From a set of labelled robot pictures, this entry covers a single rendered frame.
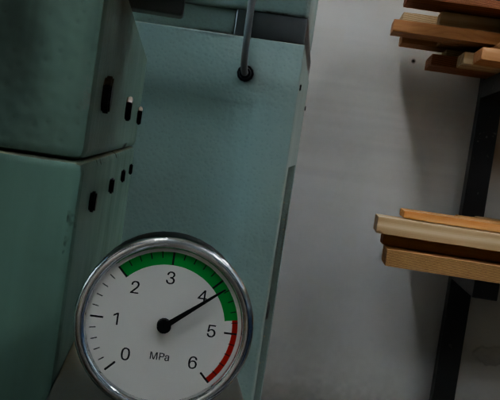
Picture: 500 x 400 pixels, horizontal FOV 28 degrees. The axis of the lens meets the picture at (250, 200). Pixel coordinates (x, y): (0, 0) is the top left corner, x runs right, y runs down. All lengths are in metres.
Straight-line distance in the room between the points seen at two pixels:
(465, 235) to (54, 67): 1.99
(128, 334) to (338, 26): 2.51
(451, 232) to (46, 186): 1.98
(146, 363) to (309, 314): 2.49
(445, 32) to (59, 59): 2.08
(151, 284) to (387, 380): 2.55
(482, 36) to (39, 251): 2.11
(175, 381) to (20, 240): 0.10
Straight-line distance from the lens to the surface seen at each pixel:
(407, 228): 2.34
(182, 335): 0.35
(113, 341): 0.35
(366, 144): 2.81
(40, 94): 0.41
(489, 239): 2.36
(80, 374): 0.44
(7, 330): 0.42
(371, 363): 2.87
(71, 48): 0.41
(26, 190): 0.41
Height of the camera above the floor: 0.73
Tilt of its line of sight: 3 degrees down
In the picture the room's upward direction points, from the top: 8 degrees clockwise
